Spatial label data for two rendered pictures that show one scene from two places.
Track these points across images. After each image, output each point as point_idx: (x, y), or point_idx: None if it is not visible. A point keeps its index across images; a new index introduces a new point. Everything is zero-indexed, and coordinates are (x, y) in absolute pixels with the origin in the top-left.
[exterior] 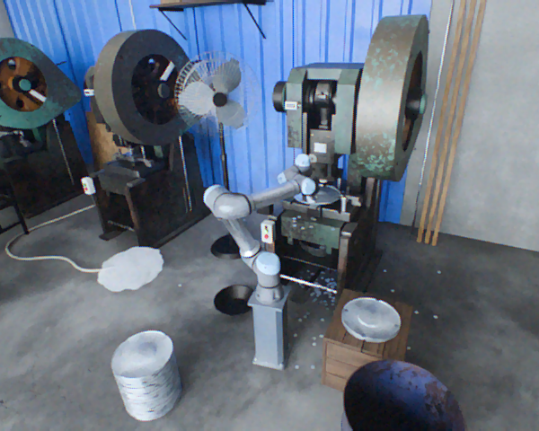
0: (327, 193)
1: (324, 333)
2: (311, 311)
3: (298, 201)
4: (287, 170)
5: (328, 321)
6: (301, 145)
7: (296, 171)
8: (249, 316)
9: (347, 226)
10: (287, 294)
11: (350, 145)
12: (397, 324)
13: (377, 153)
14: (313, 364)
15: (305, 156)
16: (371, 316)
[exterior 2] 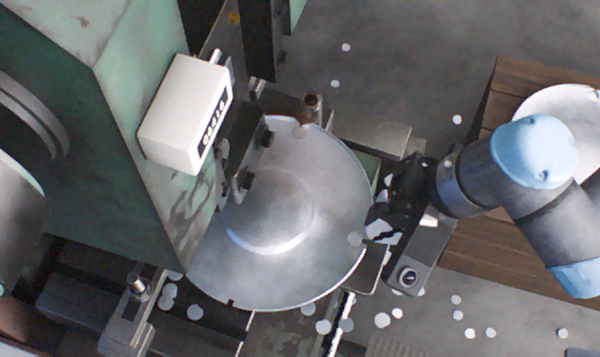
0: (259, 166)
1: (447, 306)
2: (365, 345)
3: (348, 281)
4: (591, 231)
5: (402, 297)
6: (220, 184)
7: None
8: None
9: (363, 135)
10: None
11: None
12: (588, 92)
13: None
14: (553, 333)
15: (545, 126)
16: (579, 145)
